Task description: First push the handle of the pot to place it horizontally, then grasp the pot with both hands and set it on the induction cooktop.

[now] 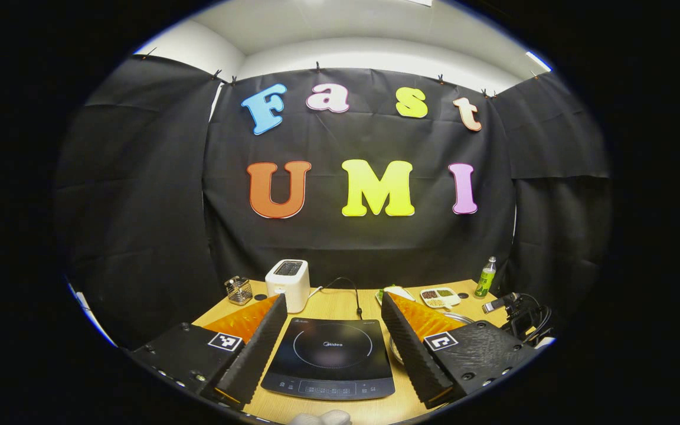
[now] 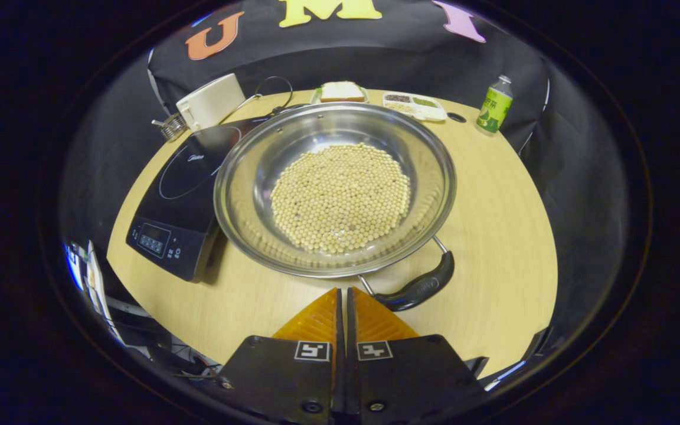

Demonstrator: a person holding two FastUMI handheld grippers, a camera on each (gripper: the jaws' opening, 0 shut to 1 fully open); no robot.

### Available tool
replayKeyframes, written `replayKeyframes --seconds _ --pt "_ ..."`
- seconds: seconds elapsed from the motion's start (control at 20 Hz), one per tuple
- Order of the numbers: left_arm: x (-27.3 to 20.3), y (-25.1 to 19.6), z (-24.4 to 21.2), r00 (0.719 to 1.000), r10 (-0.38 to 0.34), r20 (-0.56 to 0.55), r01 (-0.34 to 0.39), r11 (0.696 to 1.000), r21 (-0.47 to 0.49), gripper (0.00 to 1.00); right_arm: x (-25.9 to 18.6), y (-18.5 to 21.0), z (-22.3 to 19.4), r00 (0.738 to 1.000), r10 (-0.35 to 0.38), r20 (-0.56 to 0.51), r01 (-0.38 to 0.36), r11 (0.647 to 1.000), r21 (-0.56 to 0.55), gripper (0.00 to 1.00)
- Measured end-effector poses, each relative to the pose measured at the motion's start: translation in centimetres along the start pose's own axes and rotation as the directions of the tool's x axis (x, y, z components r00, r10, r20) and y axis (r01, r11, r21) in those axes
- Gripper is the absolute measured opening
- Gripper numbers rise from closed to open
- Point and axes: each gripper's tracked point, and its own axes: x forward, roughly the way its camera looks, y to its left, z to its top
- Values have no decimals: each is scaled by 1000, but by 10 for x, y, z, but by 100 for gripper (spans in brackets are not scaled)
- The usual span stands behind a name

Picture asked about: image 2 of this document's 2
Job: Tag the stainless steel pot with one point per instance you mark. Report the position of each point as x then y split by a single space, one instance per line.
245 195

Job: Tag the green label drink bottle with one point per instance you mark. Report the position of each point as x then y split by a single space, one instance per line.
494 109

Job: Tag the white rectangular plate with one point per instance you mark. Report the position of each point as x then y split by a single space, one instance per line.
316 97

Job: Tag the white divided grain tray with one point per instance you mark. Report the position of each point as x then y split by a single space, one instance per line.
414 106

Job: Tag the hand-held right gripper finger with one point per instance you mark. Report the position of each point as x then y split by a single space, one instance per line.
350 366
340 366

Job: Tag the black induction cooktop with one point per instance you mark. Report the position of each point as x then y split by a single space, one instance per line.
180 195

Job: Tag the white toaster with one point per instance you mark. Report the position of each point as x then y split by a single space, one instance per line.
213 100

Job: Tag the heap of yellow soybeans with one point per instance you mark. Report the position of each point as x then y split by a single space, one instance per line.
340 198

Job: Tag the sandwich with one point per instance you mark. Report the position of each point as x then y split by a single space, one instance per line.
342 91

